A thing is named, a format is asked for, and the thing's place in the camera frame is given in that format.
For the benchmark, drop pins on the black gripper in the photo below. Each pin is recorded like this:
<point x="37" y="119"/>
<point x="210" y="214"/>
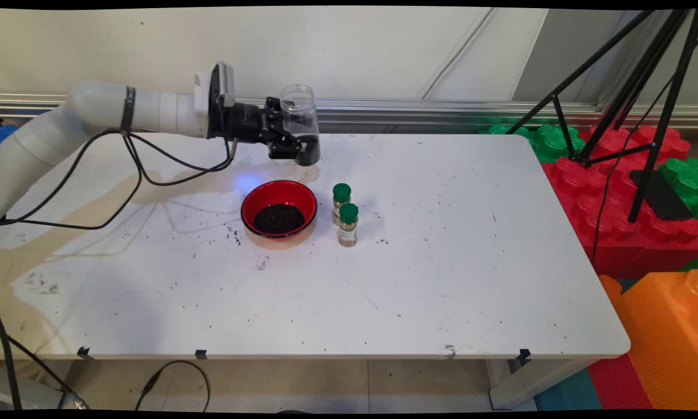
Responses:
<point x="250" y="122"/>

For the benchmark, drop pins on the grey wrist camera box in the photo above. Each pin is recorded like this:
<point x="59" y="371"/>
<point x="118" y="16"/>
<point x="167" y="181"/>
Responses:
<point x="224" y="81"/>

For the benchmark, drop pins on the orange foam building block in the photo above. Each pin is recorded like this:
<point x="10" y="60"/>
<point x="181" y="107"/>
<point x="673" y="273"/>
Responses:
<point x="663" y="337"/>

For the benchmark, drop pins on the red and black bowl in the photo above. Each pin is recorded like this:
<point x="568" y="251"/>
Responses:
<point x="279" y="195"/>

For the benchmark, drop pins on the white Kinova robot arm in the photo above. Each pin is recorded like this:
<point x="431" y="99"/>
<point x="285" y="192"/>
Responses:
<point x="93" y="107"/>

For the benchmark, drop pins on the aluminium wall rail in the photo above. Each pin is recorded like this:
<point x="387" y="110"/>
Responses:
<point x="442" y="110"/>

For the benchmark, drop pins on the red floor mat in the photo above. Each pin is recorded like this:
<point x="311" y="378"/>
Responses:
<point x="616" y="384"/>

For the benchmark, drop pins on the grey table leg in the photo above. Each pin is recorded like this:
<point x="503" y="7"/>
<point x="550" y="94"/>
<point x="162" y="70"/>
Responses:
<point x="35" y="396"/>

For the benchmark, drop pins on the teal floor mat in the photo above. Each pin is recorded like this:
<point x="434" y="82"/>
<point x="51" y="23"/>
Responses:
<point x="570" y="396"/>

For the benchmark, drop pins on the clear plastic jar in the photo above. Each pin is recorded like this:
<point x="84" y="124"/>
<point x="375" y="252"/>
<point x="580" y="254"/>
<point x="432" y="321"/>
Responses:
<point x="299" y="110"/>

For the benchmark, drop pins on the black seeds pile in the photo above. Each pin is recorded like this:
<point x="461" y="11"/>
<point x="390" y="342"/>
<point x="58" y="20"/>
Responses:
<point x="279" y="220"/>

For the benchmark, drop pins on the green cap spice bottle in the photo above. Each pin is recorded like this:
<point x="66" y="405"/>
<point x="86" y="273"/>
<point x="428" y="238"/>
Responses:
<point x="348" y="224"/>
<point x="341" y="195"/>

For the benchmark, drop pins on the white table leg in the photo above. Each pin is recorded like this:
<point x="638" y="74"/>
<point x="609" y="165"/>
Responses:
<point x="529" y="384"/>

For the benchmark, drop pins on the blue foam block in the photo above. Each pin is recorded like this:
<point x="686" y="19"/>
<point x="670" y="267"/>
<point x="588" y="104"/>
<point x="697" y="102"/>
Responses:
<point x="9" y="134"/>

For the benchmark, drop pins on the green foam building block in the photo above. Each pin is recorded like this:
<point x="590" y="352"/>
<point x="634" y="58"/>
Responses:
<point x="552" y="142"/>
<point x="689" y="180"/>

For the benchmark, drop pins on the black tripod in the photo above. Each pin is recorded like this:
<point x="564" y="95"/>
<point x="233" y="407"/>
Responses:
<point x="663" y="125"/>

